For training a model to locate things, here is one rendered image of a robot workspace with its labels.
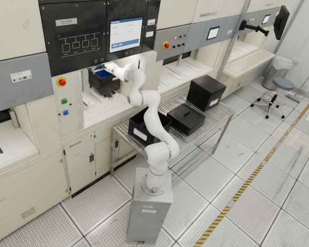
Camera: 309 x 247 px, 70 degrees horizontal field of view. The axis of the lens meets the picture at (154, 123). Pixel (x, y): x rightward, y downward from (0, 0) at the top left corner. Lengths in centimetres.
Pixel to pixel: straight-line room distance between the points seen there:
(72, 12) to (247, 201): 252
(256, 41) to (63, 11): 368
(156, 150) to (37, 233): 147
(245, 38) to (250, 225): 318
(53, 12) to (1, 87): 47
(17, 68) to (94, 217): 156
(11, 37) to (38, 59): 17
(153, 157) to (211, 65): 214
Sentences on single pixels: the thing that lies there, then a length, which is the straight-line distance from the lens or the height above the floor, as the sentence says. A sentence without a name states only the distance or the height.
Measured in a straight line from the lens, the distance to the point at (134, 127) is 190.
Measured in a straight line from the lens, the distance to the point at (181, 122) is 209.
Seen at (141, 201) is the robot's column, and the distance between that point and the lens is 165.
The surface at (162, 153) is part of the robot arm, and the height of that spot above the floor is 116.
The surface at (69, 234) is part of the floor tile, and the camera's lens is 236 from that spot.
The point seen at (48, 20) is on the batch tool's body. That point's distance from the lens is 138.
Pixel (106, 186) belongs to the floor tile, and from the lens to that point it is 256.
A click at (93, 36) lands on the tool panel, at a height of 161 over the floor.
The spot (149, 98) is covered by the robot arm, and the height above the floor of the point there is 131.
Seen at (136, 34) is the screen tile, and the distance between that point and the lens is 177.
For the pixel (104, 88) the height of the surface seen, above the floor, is 102.
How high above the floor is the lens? 216
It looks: 40 degrees down
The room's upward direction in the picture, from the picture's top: 12 degrees clockwise
